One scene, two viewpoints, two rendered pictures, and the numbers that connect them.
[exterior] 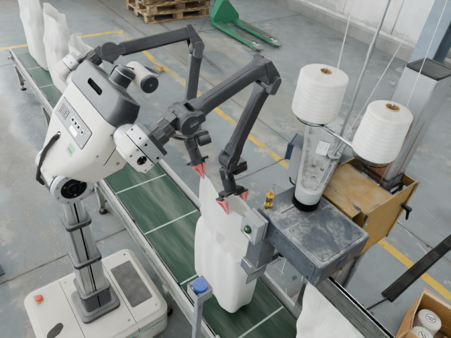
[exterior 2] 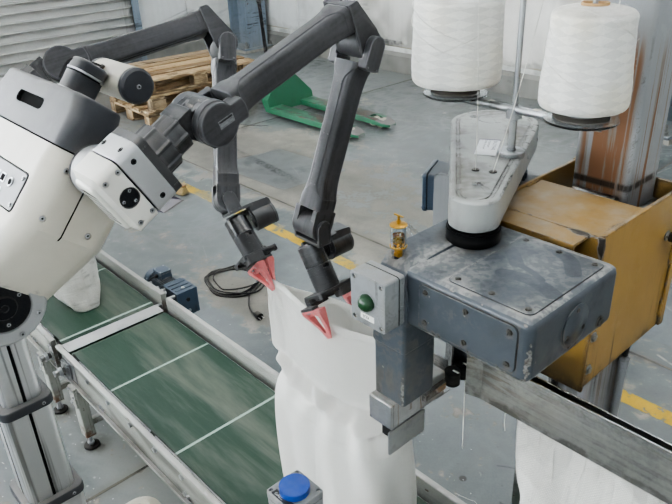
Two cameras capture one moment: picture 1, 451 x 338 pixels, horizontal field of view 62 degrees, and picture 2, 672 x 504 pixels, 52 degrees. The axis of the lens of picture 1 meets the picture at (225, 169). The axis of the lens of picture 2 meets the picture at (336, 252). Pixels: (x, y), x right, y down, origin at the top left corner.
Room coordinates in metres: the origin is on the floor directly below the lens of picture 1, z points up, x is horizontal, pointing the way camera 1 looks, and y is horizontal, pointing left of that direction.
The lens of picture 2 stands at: (-0.11, -0.05, 1.86)
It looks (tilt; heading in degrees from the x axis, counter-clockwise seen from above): 27 degrees down; 0
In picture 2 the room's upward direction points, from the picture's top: 2 degrees counter-clockwise
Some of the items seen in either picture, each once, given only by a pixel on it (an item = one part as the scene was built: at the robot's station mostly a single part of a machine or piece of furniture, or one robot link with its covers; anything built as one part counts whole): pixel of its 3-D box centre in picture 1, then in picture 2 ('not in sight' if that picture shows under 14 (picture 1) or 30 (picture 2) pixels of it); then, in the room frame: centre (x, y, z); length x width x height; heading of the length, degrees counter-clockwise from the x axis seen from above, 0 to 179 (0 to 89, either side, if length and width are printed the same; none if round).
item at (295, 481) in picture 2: (200, 286); (294, 489); (0.86, 0.05, 0.84); 0.06 x 0.06 x 0.02
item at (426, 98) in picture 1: (347, 243); (585, 365); (1.15, -0.61, 0.88); 0.12 x 0.11 x 1.74; 131
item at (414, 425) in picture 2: (252, 270); (397, 425); (0.87, -0.15, 0.98); 0.09 x 0.05 x 0.05; 131
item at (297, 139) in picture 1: (296, 150); (442, 191); (1.33, -0.30, 1.25); 0.10 x 0.08 x 0.12; 156
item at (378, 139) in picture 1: (382, 130); (588, 57); (0.99, -0.46, 1.61); 0.15 x 0.14 x 0.17; 41
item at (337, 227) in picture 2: (233, 163); (325, 234); (1.26, -0.03, 1.19); 0.11 x 0.09 x 0.12; 132
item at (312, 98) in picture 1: (319, 93); (457, 40); (1.18, -0.29, 1.61); 0.17 x 0.17 x 0.17
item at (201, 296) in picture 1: (199, 290); (295, 501); (0.86, 0.05, 0.81); 0.08 x 0.08 x 0.06; 41
